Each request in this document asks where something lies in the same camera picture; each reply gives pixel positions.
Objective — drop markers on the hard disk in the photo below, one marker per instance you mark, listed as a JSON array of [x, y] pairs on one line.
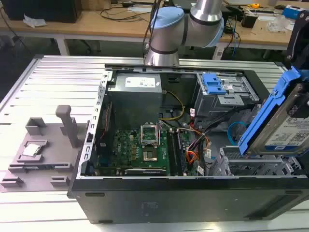
[[277, 120]]

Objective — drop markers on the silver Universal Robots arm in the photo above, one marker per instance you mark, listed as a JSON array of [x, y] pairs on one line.
[[169, 31]]

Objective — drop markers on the metal disk bay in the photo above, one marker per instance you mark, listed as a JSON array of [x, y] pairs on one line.
[[256, 164]]

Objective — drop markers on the crumpled clear plastic bag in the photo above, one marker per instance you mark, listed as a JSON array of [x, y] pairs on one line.
[[278, 24]]

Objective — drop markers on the blue cardboard box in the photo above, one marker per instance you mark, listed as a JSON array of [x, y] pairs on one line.
[[293, 11]]

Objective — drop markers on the blue drive bay latch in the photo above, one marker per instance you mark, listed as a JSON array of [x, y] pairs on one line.
[[213, 83]]

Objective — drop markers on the metal drive cage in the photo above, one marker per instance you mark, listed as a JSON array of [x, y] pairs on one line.
[[222, 96]]

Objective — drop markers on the black RAM stick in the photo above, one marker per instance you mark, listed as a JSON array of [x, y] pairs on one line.
[[179, 152]]

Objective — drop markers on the black open PC case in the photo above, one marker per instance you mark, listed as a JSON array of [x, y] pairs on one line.
[[169, 149]]

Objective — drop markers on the grey power supply unit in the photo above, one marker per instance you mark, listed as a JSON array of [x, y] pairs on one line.
[[135, 96]]

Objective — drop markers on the wooden workbench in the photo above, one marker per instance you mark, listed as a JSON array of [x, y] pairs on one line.
[[120, 26]]

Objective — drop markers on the green motherboard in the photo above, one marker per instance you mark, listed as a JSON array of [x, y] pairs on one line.
[[144, 149]]

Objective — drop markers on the black graphics card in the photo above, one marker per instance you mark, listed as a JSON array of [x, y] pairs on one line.
[[144, 172]]

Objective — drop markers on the black computer box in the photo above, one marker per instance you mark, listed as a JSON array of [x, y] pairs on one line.
[[41, 9]]

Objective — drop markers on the crumpled white plastic wrap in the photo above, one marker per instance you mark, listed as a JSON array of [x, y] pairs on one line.
[[33, 21]]

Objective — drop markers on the grey parts rack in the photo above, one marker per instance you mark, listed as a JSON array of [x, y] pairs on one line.
[[43, 154]]

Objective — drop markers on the silver CPU chip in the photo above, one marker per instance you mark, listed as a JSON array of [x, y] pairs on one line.
[[31, 149]]

